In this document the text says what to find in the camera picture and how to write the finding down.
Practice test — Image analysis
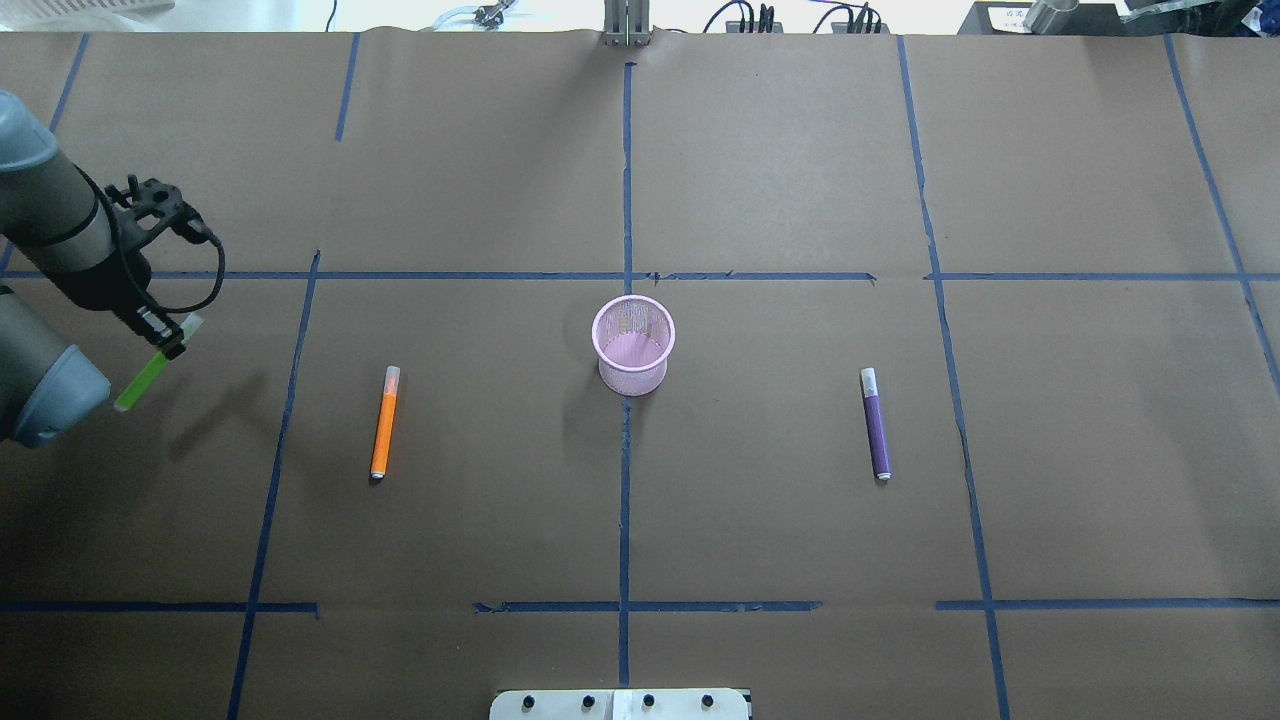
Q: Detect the steel cup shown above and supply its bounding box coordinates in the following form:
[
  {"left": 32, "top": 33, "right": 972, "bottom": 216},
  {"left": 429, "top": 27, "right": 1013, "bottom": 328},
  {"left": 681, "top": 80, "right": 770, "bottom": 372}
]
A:
[{"left": 1021, "top": 0, "right": 1080, "bottom": 36}]

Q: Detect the pink mesh pen holder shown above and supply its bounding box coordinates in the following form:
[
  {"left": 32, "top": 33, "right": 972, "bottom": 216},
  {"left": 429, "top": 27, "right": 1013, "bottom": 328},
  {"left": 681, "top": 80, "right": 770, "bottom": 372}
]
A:
[{"left": 590, "top": 293, "right": 677, "bottom": 397}]

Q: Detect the orange highlighter pen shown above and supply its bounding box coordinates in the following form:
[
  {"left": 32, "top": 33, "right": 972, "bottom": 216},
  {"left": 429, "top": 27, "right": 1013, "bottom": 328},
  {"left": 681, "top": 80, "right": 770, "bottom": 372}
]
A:
[{"left": 369, "top": 365, "right": 401, "bottom": 483}]

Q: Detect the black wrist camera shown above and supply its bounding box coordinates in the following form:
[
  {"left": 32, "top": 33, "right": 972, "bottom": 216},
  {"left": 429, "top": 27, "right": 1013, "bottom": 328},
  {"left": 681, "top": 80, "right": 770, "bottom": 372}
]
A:
[{"left": 104, "top": 176, "right": 218, "bottom": 252}]

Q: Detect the aluminium frame post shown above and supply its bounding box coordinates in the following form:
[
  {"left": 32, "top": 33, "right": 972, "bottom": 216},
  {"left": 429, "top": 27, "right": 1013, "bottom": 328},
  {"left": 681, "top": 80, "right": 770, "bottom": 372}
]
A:
[{"left": 602, "top": 0, "right": 652, "bottom": 47}]

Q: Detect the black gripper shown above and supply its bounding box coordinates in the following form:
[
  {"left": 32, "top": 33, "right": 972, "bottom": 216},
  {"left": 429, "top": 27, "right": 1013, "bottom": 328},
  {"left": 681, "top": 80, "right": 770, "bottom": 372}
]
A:
[{"left": 61, "top": 205, "right": 191, "bottom": 360}]

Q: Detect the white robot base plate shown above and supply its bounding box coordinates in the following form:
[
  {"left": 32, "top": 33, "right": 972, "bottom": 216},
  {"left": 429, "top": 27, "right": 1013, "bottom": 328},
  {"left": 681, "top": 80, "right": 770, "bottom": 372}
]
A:
[{"left": 488, "top": 687, "right": 754, "bottom": 719}]

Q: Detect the purple highlighter pen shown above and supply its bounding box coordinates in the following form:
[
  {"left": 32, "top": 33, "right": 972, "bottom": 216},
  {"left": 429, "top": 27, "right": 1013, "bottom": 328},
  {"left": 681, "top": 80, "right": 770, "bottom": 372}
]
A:
[{"left": 860, "top": 366, "right": 893, "bottom": 483}]

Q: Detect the black camera cable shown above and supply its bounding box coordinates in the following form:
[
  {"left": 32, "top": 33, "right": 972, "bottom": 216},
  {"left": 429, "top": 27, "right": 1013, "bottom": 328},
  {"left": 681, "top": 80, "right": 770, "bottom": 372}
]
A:
[{"left": 76, "top": 165, "right": 227, "bottom": 316}]

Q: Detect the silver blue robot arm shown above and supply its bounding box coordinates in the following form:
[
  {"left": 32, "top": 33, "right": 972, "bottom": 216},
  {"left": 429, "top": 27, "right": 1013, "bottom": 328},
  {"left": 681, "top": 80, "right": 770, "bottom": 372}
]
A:
[{"left": 1, "top": 91, "right": 223, "bottom": 448}]

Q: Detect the green highlighter pen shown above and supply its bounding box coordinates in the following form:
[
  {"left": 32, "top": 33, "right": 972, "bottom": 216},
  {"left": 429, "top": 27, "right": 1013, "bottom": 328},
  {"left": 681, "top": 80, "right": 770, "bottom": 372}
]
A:
[{"left": 113, "top": 313, "right": 204, "bottom": 413}]

